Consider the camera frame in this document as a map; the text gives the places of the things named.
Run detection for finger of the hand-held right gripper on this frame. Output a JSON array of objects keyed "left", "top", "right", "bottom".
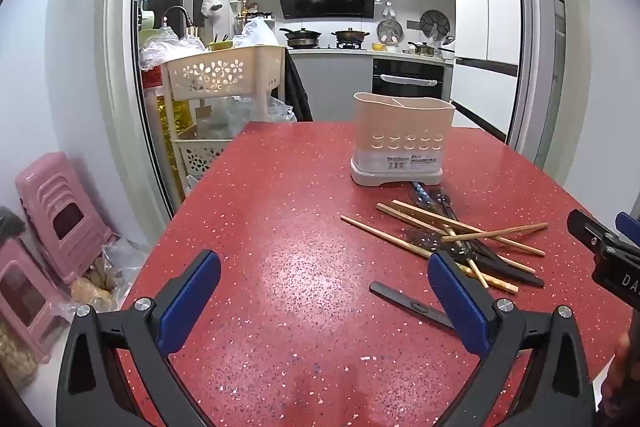
[
  {"left": 567, "top": 210, "right": 622, "bottom": 259},
  {"left": 615, "top": 212, "right": 640, "bottom": 249}
]

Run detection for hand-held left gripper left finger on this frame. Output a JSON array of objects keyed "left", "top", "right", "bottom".
[{"left": 56, "top": 249, "right": 222, "bottom": 427}]

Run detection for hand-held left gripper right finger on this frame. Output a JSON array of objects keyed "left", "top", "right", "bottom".
[{"left": 427, "top": 251, "right": 598, "bottom": 427}]

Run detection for black utensil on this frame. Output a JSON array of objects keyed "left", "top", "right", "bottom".
[{"left": 369, "top": 282, "right": 457, "bottom": 329}]

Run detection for black knife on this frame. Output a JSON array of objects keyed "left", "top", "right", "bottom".
[{"left": 465, "top": 243, "right": 546, "bottom": 288}]

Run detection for dark spoon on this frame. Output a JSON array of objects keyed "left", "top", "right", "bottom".
[{"left": 404, "top": 228, "right": 443, "bottom": 255}]

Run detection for blue patterned wooden chopstick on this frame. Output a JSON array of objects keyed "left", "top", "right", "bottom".
[{"left": 411, "top": 181, "right": 432, "bottom": 208}]

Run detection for beige plastic utensil holder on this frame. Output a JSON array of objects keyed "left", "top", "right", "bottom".
[{"left": 350, "top": 92, "right": 457, "bottom": 186}]

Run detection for person's right hand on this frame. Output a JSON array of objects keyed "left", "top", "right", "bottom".
[{"left": 600, "top": 313, "right": 640, "bottom": 414}]

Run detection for clear bag of ginger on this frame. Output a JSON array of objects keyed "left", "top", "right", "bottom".
[{"left": 69, "top": 238, "right": 151, "bottom": 314}]

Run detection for pink plastic stool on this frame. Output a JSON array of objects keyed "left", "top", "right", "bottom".
[
  {"left": 0, "top": 238, "right": 71, "bottom": 365},
  {"left": 15, "top": 152, "right": 118, "bottom": 285}
]

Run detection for clear bag of nuts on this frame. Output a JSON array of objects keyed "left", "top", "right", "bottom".
[{"left": 0, "top": 319, "right": 40, "bottom": 390}]

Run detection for black built-in oven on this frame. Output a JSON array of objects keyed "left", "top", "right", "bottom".
[{"left": 371, "top": 58, "right": 446, "bottom": 104}]

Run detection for beige plastic storage cart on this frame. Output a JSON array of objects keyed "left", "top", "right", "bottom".
[{"left": 160, "top": 44, "right": 287, "bottom": 202}]

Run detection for black jacket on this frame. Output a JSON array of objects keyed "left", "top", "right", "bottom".
[{"left": 284, "top": 49, "right": 314, "bottom": 122}]

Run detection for white refrigerator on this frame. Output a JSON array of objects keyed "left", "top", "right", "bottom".
[{"left": 449, "top": 0, "right": 523, "bottom": 142}]

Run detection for crumpled clear plastic bags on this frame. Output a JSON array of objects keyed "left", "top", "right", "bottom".
[{"left": 138, "top": 27, "right": 207, "bottom": 72}]

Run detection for round metal steamer rack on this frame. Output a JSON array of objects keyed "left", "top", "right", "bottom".
[{"left": 419, "top": 9, "right": 452, "bottom": 42}]

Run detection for white plastic bag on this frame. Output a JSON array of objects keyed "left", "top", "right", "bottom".
[{"left": 234, "top": 18, "right": 281, "bottom": 50}]

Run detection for round hanging pot lid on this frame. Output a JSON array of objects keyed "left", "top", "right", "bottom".
[{"left": 376, "top": 18, "right": 402, "bottom": 45}]

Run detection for black wok with lid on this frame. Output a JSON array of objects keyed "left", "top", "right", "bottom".
[{"left": 332, "top": 27, "right": 371, "bottom": 44}]

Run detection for black kitchen faucet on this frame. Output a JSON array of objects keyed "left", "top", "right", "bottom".
[{"left": 160, "top": 5, "right": 196, "bottom": 32}]

